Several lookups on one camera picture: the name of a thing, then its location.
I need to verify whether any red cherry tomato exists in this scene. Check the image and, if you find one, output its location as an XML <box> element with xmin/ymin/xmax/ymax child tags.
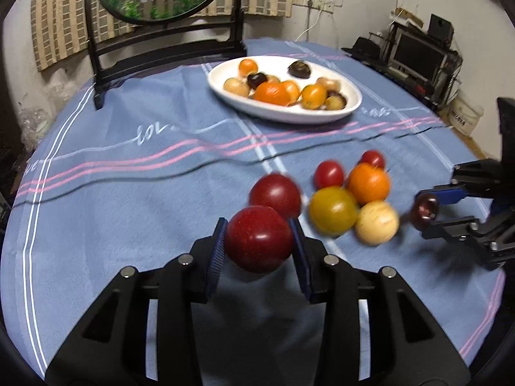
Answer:
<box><xmin>361</xmin><ymin>150</ymin><xmax>386</xmax><ymax>170</ymax></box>
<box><xmin>314</xmin><ymin>161</ymin><xmax>345</xmax><ymax>189</ymax></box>

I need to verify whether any white wall power strip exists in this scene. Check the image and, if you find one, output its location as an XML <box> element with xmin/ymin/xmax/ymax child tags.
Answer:
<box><xmin>292</xmin><ymin>0</ymin><xmax>334</xmax><ymax>11</ymax></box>

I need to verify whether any clear plastic bag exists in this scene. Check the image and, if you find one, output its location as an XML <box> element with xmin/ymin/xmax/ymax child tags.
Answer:
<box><xmin>18</xmin><ymin>105</ymin><xmax>51</xmax><ymax>149</ymax></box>

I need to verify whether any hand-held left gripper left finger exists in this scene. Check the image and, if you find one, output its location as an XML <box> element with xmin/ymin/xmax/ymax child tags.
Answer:
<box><xmin>45</xmin><ymin>217</ymin><xmax>229</xmax><ymax>386</ymax></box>

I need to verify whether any blue plaid tablecloth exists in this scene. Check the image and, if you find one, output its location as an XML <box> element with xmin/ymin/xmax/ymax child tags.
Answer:
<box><xmin>0</xmin><ymin>38</ymin><xmax>505</xmax><ymax>386</ymax></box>

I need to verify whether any black monitor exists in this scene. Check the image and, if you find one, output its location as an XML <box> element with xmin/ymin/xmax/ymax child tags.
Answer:
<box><xmin>392</xmin><ymin>30</ymin><xmax>447</xmax><ymax>76</ymax></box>

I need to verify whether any black media rack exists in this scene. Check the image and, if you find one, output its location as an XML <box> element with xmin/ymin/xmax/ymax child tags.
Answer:
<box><xmin>342</xmin><ymin>22</ymin><xmax>463</xmax><ymax>105</ymax></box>

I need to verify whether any white oval plate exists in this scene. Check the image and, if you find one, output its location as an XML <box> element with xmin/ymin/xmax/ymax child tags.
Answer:
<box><xmin>207</xmin><ymin>55</ymin><xmax>363</xmax><ymax>124</ymax></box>

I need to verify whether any beige striped curtain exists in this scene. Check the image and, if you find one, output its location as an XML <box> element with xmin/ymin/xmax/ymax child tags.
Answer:
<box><xmin>31</xmin><ymin>0</ymin><xmax>296</xmax><ymax>72</ymax></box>

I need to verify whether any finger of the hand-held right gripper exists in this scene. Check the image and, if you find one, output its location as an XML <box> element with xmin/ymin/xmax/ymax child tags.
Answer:
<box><xmin>422</xmin><ymin>215</ymin><xmax>515</xmax><ymax>271</ymax></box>
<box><xmin>430</xmin><ymin>159</ymin><xmax>503</xmax><ymax>207</ymax></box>

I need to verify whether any white plastic bucket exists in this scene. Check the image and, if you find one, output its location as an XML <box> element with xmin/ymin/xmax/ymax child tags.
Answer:
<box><xmin>447</xmin><ymin>90</ymin><xmax>483</xmax><ymax>135</ymax></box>

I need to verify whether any large orange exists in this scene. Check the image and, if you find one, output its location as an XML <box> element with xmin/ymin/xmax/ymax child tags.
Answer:
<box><xmin>254</xmin><ymin>81</ymin><xmax>296</xmax><ymax>106</ymax></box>
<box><xmin>347</xmin><ymin>163</ymin><xmax>391</xmax><ymax>206</ymax></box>

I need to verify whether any yellow round fruit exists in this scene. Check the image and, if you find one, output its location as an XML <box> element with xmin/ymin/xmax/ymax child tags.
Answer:
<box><xmin>309</xmin><ymin>187</ymin><xmax>360</xmax><ymax>236</ymax></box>

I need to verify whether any black electronic device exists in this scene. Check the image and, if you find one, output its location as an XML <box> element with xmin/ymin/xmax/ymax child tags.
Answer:
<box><xmin>342</xmin><ymin>37</ymin><xmax>381</xmax><ymax>59</ymax></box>

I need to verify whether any black speaker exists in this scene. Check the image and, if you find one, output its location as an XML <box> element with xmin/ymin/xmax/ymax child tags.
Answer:
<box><xmin>427</xmin><ymin>14</ymin><xmax>454</xmax><ymax>41</ymax></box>

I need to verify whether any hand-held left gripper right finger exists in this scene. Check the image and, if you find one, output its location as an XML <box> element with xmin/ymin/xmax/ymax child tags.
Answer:
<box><xmin>286</xmin><ymin>217</ymin><xmax>471</xmax><ymax>386</ymax></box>

